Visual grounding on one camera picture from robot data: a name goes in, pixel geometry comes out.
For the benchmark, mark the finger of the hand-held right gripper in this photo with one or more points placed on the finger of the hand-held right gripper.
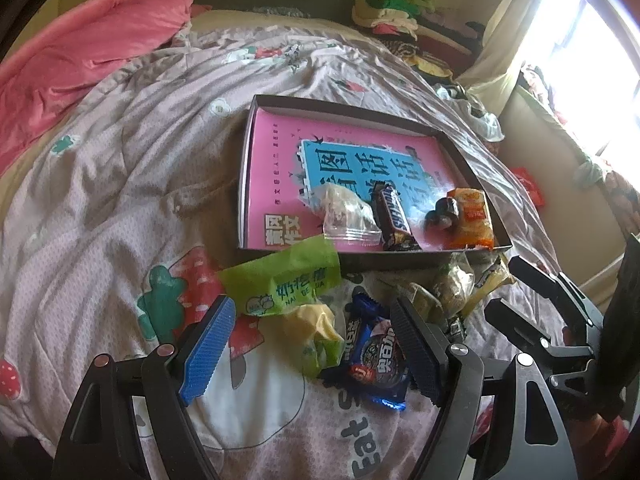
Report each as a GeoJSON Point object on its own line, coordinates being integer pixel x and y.
{"type": "Point", "coordinates": [550, 282]}
{"type": "Point", "coordinates": [530, 332]}

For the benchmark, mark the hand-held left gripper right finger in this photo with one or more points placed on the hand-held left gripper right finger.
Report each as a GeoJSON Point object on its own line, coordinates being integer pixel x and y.
{"type": "Point", "coordinates": [420, 355]}

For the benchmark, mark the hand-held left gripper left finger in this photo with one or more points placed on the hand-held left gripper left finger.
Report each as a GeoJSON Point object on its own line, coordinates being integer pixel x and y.
{"type": "Point", "coordinates": [207, 350]}

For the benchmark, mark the dark packet green end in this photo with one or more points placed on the dark packet green end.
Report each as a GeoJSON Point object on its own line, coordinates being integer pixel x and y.
{"type": "Point", "coordinates": [456, 329]}

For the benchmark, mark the blue cookie packet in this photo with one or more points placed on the blue cookie packet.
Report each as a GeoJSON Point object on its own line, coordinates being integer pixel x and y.
{"type": "Point", "coordinates": [375, 355]}

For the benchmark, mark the yellow gold snack packet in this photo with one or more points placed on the yellow gold snack packet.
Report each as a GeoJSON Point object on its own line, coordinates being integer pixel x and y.
{"type": "Point", "coordinates": [492, 275]}

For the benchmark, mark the clear packet brown cake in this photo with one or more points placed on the clear packet brown cake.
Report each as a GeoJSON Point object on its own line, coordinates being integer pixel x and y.
{"type": "Point", "coordinates": [450, 282]}

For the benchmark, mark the orange cracker packet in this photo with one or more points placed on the orange cracker packet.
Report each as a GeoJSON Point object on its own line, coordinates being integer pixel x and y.
{"type": "Point", "coordinates": [470, 220]}

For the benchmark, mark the green snack packet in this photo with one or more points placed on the green snack packet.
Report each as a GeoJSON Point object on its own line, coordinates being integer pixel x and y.
{"type": "Point", "coordinates": [285, 280]}

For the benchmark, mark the small dark candy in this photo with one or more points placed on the small dark candy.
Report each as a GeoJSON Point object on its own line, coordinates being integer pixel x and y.
{"type": "Point", "coordinates": [442, 212]}

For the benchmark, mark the brown chocolate bar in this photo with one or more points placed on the brown chocolate bar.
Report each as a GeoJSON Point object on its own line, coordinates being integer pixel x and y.
{"type": "Point", "coordinates": [392, 215]}

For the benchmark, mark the clear packet white snack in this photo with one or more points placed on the clear packet white snack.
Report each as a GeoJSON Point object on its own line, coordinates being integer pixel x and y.
{"type": "Point", "coordinates": [345, 215]}

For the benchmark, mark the dark cardboard box tray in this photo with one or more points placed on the dark cardboard box tray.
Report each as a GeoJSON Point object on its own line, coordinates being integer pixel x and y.
{"type": "Point", "coordinates": [243, 185]}

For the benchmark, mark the red plastic bag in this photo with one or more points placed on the red plastic bag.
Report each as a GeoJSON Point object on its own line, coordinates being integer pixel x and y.
{"type": "Point", "coordinates": [530, 185]}

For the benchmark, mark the clothes on windowsill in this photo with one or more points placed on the clothes on windowsill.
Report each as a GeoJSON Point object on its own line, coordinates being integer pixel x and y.
{"type": "Point", "coordinates": [600, 170]}

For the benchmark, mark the white plastic bag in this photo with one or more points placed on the white plastic bag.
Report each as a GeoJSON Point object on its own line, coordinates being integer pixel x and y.
{"type": "Point", "coordinates": [480, 112]}

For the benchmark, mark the pink book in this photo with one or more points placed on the pink book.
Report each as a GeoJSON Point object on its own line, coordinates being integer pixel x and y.
{"type": "Point", "coordinates": [280, 160]}

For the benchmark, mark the cream curtain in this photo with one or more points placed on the cream curtain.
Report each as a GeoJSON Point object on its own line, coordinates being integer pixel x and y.
{"type": "Point", "coordinates": [500, 60]}

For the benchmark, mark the window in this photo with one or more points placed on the window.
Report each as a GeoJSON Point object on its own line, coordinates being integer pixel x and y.
{"type": "Point", "coordinates": [590, 35]}

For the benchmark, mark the pile of folded clothes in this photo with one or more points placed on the pile of folded clothes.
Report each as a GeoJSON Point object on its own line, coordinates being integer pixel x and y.
{"type": "Point", "coordinates": [400, 10]}

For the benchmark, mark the pink blanket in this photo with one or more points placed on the pink blanket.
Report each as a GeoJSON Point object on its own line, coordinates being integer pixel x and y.
{"type": "Point", "coordinates": [75, 60]}

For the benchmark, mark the dark patterned cloth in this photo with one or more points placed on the dark patterned cloth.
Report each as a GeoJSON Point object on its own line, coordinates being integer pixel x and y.
{"type": "Point", "coordinates": [275, 10]}

